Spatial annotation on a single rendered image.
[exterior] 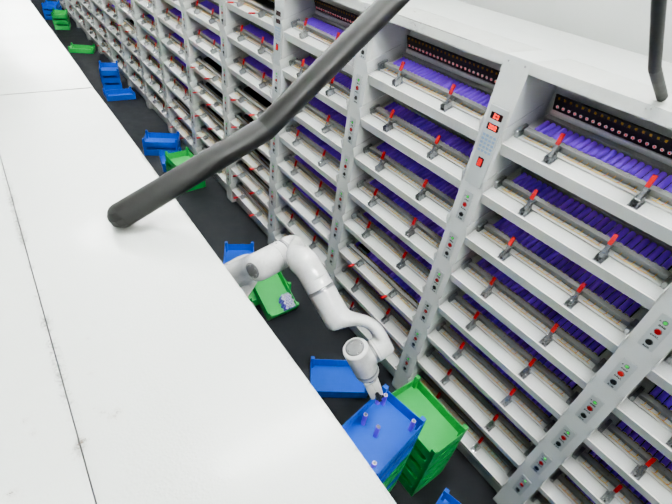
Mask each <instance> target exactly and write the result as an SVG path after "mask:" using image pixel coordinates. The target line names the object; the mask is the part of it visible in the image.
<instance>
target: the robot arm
mask: <svg viewBox="0 0 672 504"><path fill-rule="evenodd" d="M223 265H224V266H225V268H226V269H227V270H228V272H229V273H230V274H231V276H232V277H233V278H234V280H235V281H236V283H237V284H238V285H239V287H240V288H241V289H242V291H243V292H244V293H245V295H246V296H247V298H248V296H249V294H250V293H251V291H252V290H253V289H254V287H255V285H256V284H257V282H258V281H263V280H265V279H267V278H269V277H271V276H273V275H275V274H277V273H278V272H280V271H282V270H283V269H285V268H287V267H289V268H290V269H291V271H292V272H293V273H294V274H296V276H297V277H298V278H299V280H300V282H301V284H302V285H303V287H304V289H305V291H306V292H307V294H308V296H309V298H310V299H311V301H312V303H313V304H314V306H315V308H316V309H317V311H318V313H319V315H320V316H321V318H322V320H323V321H324V323H325V325H326V326H327V327H328V329H330V330H332V331H335V330H339V329H343V328H346V327H351V326H361V327H364V328H366V329H368V330H369V331H370V333H371V335H372V338H371V339H370V340H368V341H366V340H364V339H363V338H360V337H355V338H351V339H350V340H348V341H347V342H346V343H345V345H344V347H343V355H344V357H345V358H346V360H347V362H348V364H349V366H350V367H351V369H352V371H353V373H354V375H355V376H356V378H357V379H358V380H359V381H360V382H362V383H364V386H365V388H366V390H367V392H368V394H369V396H370V398H371V399H372V400H373V399H376V400H378V401H379V402H381V401H382V398H384V395H383V391H382V388H381V385H380V382H379V379H378V374H379V367H378V365H377V363H378V362H380V361H381V360H383V359H385V358H386V357H388V356H389V355H390V354H392V352H393V350H394V348H393V344H392V342H391V340H390V339H389V336H388V335H387V333H386V332H385V330H384V328H383V327H382V326H381V324H380V323H379V322H378V321H376V320H375V319H373V318H372V317H370V316H367V315H364V314H361V313H356V312H352V311H350V310H349V309H348V308H347V307H346V305H345V303H344V301H343V300H342V298H341V296H340V294H339V292H338V291H337V289H336V287H335V285H334V283H333V282H332V280H331V278H330V276H329V275H328V273H327V271H326V269H325V268H324V266H323V264H322V262H321V261H320V259H319V257H318V256H317V255H316V254H315V253H314V252H313V251H312V250H311V249H309V248H307V247H306V245H305V243H304V241H303V239H302V238H301V237H300V236H298V235H289V236H285V237H283V238H281V239H279V240H277V241H275V242H273V243H272V244H270V245H268V246H266V247H264V248H262V249H260V250H258V251H256V252H253V253H251V254H243V255H241V256H238V257H236V258H234V259H232V260H230V261H228V262H226V263H225V264H223Z"/></svg>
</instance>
